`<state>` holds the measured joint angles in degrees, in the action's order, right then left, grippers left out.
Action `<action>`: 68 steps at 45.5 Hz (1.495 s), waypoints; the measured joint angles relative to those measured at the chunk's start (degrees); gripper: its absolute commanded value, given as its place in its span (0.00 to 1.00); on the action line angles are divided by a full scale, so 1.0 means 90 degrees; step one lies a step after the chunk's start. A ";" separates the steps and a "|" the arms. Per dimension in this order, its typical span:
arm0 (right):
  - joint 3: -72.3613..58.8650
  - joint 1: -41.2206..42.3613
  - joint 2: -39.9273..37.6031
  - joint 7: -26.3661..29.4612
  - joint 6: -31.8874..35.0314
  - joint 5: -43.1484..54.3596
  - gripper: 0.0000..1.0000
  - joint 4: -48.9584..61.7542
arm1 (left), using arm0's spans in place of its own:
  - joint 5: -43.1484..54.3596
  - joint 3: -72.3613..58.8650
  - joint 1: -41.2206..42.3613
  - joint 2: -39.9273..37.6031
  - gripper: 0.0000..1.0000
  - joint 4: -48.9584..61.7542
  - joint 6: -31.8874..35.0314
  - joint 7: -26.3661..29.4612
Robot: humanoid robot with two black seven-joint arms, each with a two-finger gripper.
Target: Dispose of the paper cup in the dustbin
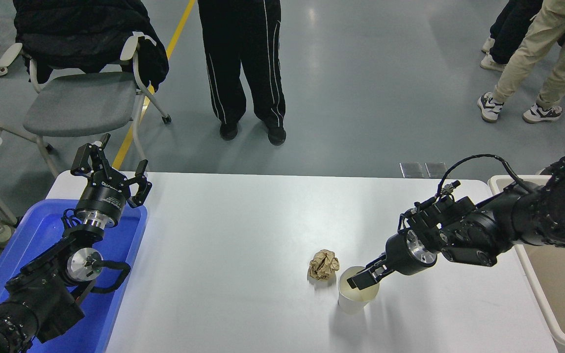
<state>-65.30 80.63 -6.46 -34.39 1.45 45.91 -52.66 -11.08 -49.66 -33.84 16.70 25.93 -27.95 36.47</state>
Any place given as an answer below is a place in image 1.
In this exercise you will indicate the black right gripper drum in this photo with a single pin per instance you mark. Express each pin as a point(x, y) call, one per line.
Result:
point(398, 257)

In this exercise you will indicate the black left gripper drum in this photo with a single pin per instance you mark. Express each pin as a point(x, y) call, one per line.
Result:
point(103, 196)

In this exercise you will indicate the white paper cup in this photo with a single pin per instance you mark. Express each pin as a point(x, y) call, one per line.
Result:
point(351, 301)

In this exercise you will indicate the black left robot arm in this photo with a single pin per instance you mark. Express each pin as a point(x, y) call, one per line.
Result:
point(42, 294)

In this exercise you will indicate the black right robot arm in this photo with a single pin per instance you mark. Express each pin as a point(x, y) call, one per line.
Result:
point(557, 211)

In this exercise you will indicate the crumpled tan paper ball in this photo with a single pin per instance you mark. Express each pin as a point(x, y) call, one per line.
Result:
point(323, 264)

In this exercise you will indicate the grey seat chair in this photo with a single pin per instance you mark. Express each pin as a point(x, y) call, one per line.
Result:
point(76, 105)

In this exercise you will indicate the blue plastic tray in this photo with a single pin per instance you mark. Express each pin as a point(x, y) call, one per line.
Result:
point(42, 230)

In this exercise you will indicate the metal floor plate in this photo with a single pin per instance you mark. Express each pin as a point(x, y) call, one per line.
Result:
point(411, 170)
point(436, 170)

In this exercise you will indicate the black jacket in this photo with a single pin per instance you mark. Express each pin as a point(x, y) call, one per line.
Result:
point(81, 29)

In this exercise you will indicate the large pale plastic bin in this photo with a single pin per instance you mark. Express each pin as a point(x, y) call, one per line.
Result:
point(557, 284)

